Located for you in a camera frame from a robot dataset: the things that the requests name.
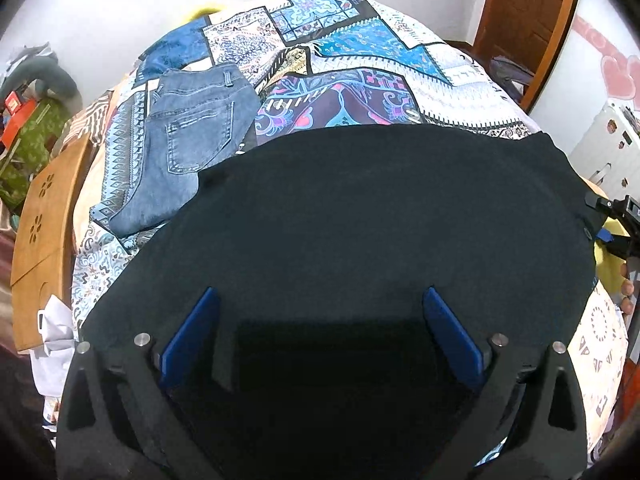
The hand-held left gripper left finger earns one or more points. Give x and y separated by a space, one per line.
192 340

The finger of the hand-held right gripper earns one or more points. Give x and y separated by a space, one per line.
612 241
617 207

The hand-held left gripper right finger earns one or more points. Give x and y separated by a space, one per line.
452 340

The black pants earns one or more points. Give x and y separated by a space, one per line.
370 220

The person's right hand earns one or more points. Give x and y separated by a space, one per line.
627 287

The yellow cloth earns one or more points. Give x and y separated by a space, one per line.
611 265

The white cloth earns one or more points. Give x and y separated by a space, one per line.
52 345

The grey bag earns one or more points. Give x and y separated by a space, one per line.
507 76

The wooden folding table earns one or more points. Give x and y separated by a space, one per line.
47 230

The blue denim jeans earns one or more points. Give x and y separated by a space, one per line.
192 135

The brown wooden door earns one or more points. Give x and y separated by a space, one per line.
525 20

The green patterned cloth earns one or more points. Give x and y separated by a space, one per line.
30 152

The red box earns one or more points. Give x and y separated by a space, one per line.
17 115

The patterned patchwork blanket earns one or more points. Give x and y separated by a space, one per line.
345 65

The yellow pillow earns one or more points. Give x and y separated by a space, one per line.
202 11

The pink heart wall sticker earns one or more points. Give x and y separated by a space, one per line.
612 55

